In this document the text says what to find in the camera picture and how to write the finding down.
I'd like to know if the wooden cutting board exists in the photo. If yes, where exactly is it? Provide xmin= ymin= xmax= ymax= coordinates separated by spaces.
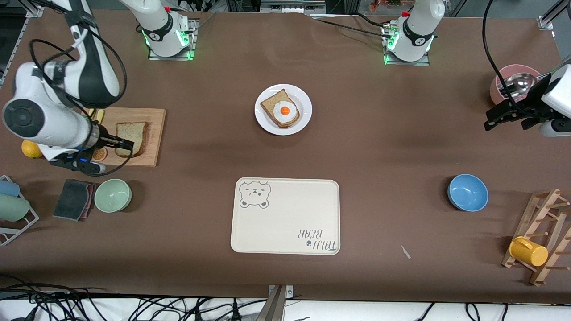
xmin=67 ymin=107 xmax=166 ymax=168

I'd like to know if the wooden peg rack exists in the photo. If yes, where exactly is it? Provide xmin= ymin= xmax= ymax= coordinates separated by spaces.
xmin=501 ymin=188 xmax=571 ymax=287

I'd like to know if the black table cable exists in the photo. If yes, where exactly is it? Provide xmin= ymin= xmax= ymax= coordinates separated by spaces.
xmin=312 ymin=17 xmax=389 ymax=37

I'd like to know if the pale green bowl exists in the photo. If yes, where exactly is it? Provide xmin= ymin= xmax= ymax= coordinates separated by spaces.
xmin=94 ymin=178 xmax=132 ymax=213

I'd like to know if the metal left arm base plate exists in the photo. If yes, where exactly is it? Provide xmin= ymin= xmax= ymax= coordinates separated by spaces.
xmin=383 ymin=20 xmax=431 ymax=67

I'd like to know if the yellow lemon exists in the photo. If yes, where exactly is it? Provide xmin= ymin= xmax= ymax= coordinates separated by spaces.
xmin=21 ymin=140 xmax=44 ymax=159

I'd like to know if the metal scoop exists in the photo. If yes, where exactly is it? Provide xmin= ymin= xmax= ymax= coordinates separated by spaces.
xmin=499 ymin=73 xmax=554 ymax=99

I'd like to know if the pale green cup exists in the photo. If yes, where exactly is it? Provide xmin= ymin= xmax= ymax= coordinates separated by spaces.
xmin=0 ymin=194 xmax=30 ymax=222

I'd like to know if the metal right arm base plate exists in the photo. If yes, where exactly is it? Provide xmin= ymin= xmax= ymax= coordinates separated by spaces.
xmin=148 ymin=18 xmax=199 ymax=61

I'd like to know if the brown bread slice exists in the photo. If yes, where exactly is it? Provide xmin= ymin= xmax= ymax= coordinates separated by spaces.
xmin=115 ymin=122 xmax=149 ymax=158
xmin=260 ymin=88 xmax=300 ymax=129

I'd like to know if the pink cloth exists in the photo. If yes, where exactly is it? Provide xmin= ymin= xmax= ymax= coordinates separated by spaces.
xmin=85 ymin=183 xmax=98 ymax=219

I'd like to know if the toy fried egg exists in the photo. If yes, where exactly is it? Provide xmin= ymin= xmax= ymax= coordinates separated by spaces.
xmin=273 ymin=101 xmax=299 ymax=125

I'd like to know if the white wire rack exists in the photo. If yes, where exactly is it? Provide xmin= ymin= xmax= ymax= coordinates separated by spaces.
xmin=0 ymin=175 xmax=40 ymax=247

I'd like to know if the white round plate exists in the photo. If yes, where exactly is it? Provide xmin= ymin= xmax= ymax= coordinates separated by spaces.
xmin=254 ymin=84 xmax=313 ymax=136

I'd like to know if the pink bowl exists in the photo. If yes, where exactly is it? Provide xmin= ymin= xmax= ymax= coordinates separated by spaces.
xmin=489 ymin=64 xmax=542 ymax=105

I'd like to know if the cream bear print tray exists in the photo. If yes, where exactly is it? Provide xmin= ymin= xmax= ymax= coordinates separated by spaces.
xmin=230 ymin=177 xmax=341 ymax=256

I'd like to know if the dark grey cloth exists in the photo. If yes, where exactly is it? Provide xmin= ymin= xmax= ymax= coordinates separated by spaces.
xmin=53 ymin=179 xmax=92 ymax=222

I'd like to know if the light blue cup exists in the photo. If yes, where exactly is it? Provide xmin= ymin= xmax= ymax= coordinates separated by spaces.
xmin=0 ymin=179 xmax=21 ymax=198

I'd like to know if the black floor cable bundle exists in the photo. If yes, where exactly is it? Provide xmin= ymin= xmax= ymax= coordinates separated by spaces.
xmin=0 ymin=274 xmax=313 ymax=321

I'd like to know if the yellow mug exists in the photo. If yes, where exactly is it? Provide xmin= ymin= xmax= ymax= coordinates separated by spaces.
xmin=509 ymin=236 xmax=549 ymax=267

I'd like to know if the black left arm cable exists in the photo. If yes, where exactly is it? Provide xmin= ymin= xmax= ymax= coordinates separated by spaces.
xmin=483 ymin=0 xmax=554 ymax=121

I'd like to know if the blue bowl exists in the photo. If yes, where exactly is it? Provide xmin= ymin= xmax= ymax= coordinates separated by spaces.
xmin=447 ymin=173 xmax=489 ymax=212

